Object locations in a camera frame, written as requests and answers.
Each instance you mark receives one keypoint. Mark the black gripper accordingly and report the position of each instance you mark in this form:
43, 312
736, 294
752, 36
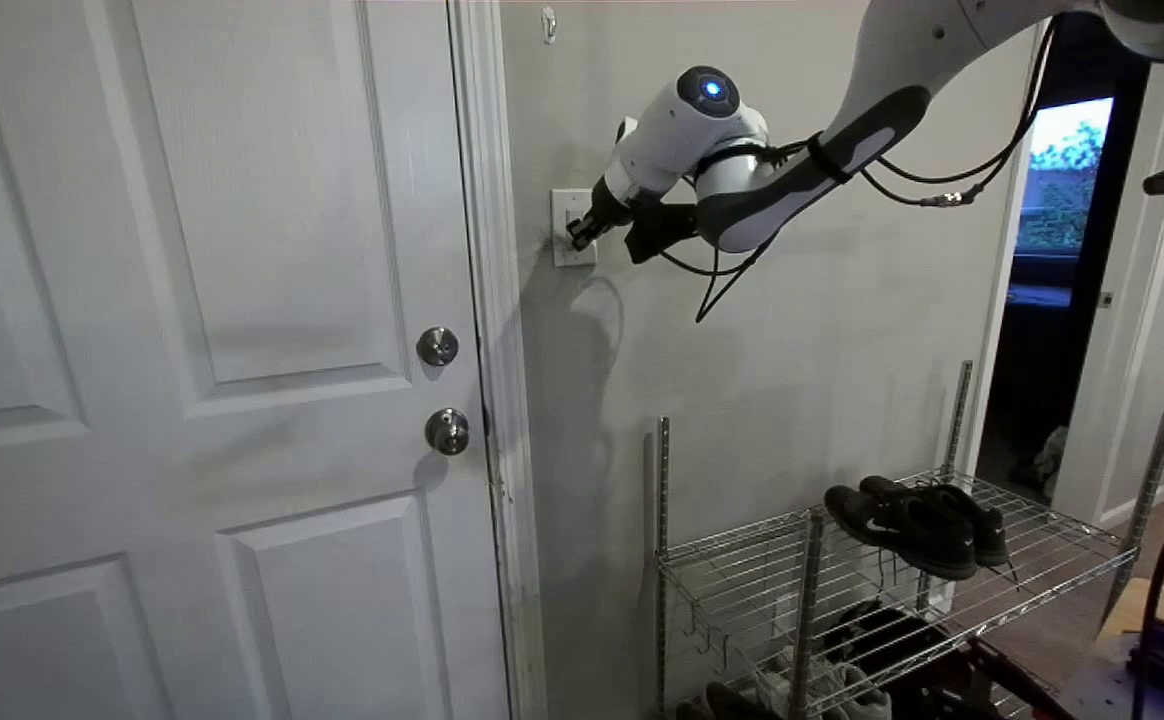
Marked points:
609, 206

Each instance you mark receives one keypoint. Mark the small wall hook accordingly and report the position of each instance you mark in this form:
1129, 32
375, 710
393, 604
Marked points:
548, 27

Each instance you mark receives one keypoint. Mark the dark robot base platform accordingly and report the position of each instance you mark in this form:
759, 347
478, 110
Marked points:
1113, 687

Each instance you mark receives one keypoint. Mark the white door frame trim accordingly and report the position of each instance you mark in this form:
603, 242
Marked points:
504, 333

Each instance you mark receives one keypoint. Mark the black shoe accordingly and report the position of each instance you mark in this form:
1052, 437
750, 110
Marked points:
973, 513
905, 529

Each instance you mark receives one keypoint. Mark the white wall light switch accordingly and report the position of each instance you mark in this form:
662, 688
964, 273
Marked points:
562, 206

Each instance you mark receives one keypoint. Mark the silver round door knob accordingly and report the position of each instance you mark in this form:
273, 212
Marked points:
446, 430

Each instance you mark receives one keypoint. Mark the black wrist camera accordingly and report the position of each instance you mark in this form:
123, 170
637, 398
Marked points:
662, 227

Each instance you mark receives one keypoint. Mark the white doorway trim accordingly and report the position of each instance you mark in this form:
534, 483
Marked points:
1126, 333

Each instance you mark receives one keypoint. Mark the bright window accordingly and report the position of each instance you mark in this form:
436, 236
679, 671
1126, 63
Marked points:
1060, 186

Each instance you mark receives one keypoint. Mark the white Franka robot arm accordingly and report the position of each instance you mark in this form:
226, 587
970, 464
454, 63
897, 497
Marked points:
686, 124

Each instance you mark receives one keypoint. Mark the white panel door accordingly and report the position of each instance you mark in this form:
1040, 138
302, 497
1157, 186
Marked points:
140, 400

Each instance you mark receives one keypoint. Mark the black item under shelf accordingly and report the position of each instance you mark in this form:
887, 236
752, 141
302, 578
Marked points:
883, 639

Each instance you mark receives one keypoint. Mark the silver deadbolt lock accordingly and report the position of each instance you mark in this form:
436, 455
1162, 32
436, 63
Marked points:
436, 347

